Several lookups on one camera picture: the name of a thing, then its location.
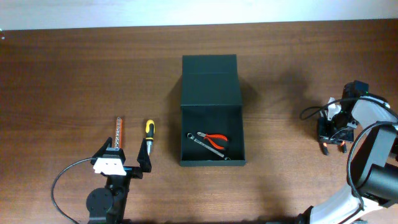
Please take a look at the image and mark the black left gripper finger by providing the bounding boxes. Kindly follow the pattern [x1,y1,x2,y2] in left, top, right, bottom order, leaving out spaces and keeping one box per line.
[91,137,112,165]
[137,138,152,173]

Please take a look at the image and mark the orange black long-nose pliers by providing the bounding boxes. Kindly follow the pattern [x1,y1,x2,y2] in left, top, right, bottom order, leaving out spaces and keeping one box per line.
[320,141,347,156]

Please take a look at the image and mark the orange bit holder strip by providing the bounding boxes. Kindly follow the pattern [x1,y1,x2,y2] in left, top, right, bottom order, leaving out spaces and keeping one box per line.
[114,117,123,149]

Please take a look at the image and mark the yellow black screwdriver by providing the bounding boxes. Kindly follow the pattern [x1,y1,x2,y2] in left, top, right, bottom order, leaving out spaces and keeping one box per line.
[145,119,155,155]

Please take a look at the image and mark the silver ring wrench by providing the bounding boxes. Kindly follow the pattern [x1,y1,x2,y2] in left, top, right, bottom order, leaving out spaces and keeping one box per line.
[187,133,230,161]

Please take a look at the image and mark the red black cutting pliers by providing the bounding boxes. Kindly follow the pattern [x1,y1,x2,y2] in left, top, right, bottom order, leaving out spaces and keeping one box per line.
[197,132,228,150]

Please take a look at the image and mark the black box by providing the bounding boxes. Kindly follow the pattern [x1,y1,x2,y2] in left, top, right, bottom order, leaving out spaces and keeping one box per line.
[180,55,246,167]

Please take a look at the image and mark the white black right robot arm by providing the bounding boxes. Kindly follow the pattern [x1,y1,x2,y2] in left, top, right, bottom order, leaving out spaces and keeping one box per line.
[294,80,397,223]

